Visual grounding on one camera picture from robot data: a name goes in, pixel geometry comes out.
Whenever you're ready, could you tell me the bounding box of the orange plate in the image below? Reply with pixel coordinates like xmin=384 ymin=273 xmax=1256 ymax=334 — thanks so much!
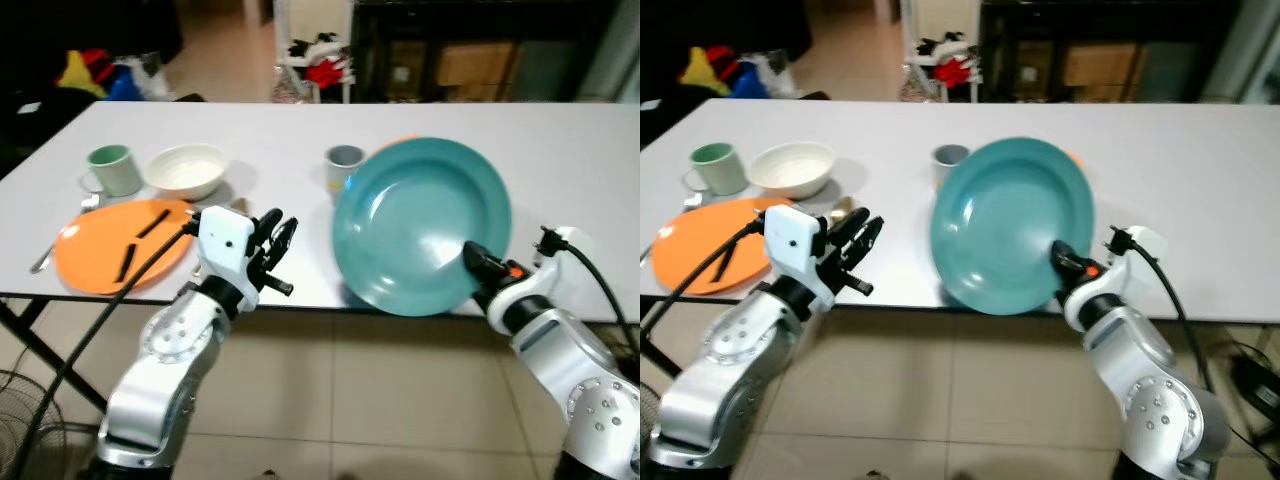
xmin=53 ymin=197 xmax=199 ymax=297
xmin=650 ymin=196 xmax=783 ymax=297

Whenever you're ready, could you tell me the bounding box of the blue plush toy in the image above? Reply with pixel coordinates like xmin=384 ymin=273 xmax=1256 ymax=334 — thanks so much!
xmin=728 ymin=64 xmax=773 ymax=100
xmin=104 ymin=66 xmax=151 ymax=102

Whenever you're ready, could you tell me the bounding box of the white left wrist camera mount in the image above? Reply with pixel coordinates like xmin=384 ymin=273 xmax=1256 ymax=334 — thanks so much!
xmin=764 ymin=204 xmax=827 ymax=297
xmin=196 ymin=206 xmax=258 ymax=302

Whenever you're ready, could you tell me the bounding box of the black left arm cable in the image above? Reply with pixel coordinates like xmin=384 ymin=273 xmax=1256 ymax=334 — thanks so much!
xmin=7 ymin=219 xmax=202 ymax=480
xmin=640 ymin=219 xmax=770 ymax=337

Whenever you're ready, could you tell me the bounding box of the grey mug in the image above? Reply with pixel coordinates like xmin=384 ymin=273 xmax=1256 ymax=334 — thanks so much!
xmin=324 ymin=144 xmax=367 ymax=202
xmin=931 ymin=143 xmax=972 ymax=192

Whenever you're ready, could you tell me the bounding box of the black table leg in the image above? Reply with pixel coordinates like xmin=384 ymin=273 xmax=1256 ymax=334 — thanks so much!
xmin=0 ymin=295 xmax=109 ymax=413
xmin=640 ymin=318 xmax=693 ymax=388

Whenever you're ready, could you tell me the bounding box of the teal plate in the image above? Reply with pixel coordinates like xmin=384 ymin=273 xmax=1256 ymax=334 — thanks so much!
xmin=929 ymin=136 xmax=1095 ymax=317
xmin=331 ymin=136 xmax=514 ymax=319

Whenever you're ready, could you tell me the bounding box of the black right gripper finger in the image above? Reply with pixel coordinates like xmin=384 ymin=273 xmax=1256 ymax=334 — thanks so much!
xmin=463 ymin=240 xmax=506 ymax=283
xmin=1051 ymin=240 xmax=1091 ymax=281

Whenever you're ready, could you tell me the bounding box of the large cardboard box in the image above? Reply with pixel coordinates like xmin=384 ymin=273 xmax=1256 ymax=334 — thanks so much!
xmin=1060 ymin=42 xmax=1143 ymax=103
xmin=436 ymin=41 xmax=522 ymax=102

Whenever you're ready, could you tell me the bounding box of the green mug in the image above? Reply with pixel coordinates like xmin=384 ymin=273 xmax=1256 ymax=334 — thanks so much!
xmin=79 ymin=144 xmax=145 ymax=199
xmin=682 ymin=142 xmax=750 ymax=198

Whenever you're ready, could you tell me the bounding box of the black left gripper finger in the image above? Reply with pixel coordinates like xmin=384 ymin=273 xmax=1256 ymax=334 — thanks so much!
xmin=268 ymin=218 xmax=299 ymax=271
xmin=846 ymin=218 xmax=885 ymax=271
xmin=826 ymin=208 xmax=869 ymax=256
xmin=253 ymin=208 xmax=283 ymax=259

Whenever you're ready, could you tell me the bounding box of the black shelf unit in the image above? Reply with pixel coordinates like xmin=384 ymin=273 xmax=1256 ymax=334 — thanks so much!
xmin=349 ymin=0 xmax=623 ymax=105
xmin=978 ymin=0 xmax=1251 ymax=105

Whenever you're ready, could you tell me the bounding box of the red cloth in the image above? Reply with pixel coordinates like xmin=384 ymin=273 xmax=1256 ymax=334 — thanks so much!
xmin=306 ymin=58 xmax=351 ymax=91
xmin=934 ymin=58 xmax=977 ymax=89

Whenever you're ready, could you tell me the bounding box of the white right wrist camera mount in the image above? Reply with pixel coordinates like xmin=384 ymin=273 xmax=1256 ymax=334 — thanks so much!
xmin=488 ymin=227 xmax=602 ymax=313
xmin=1062 ymin=225 xmax=1170 ymax=307

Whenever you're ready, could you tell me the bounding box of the white rack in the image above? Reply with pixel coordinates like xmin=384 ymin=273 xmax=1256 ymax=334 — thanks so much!
xmin=898 ymin=0 xmax=985 ymax=104
xmin=271 ymin=0 xmax=357 ymax=105

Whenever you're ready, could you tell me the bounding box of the yellow plush toy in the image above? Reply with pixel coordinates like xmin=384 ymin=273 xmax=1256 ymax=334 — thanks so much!
xmin=679 ymin=46 xmax=729 ymax=96
xmin=56 ymin=50 xmax=107 ymax=98

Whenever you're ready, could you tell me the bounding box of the small cardboard box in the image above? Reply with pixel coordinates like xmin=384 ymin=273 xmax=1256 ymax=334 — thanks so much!
xmin=1008 ymin=40 xmax=1057 ymax=102
xmin=384 ymin=40 xmax=432 ymax=102

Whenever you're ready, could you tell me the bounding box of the white ceramic bowl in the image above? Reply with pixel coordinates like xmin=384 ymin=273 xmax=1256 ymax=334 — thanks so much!
xmin=142 ymin=143 xmax=231 ymax=203
xmin=747 ymin=140 xmax=838 ymax=200

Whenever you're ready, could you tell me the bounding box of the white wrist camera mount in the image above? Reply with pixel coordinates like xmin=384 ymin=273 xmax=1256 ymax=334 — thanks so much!
xmin=196 ymin=206 xmax=258 ymax=302
xmin=488 ymin=227 xmax=602 ymax=313
xmin=764 ymin=204 xmax=827 ymax=297
xmin=1062 ymin=225 xmax=1170 ymax=307

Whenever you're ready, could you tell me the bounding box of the wire floor fan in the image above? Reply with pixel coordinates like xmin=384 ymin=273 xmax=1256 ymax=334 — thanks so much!
xmin=0 ymin=369 xmax=62 ymax=480
xmin=640 ymin=378 xmax=664 ymax=453

